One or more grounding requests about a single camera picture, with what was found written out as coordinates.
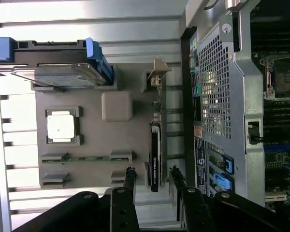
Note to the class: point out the grey open PC case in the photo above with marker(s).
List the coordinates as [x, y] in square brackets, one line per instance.
[252, 96]

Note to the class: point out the green RAM stick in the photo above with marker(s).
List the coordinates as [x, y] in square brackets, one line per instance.
[91, 159]

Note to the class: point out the blue card retention clip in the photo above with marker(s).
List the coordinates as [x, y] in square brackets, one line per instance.
[223, 181]
[228, 165]

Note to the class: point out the green motherboard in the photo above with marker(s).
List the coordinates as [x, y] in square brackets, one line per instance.
[280, 116]

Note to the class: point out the blue expansion slot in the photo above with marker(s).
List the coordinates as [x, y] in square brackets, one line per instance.
[278, 148]

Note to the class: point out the hard disk with blue carrier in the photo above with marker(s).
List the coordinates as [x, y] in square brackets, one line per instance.
[50, 54]

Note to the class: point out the silver CPU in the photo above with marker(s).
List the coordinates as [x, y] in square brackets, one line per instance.
[60, 125]

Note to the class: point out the grey plastic parts rack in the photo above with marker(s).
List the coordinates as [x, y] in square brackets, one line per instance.
[99, 135]

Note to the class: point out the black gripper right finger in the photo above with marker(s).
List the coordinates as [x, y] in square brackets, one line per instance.
[195, 210]

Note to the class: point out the CPU socket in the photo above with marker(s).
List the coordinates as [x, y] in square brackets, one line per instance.
[287, 77]

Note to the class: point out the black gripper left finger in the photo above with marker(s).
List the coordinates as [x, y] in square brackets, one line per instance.
[124, 207]

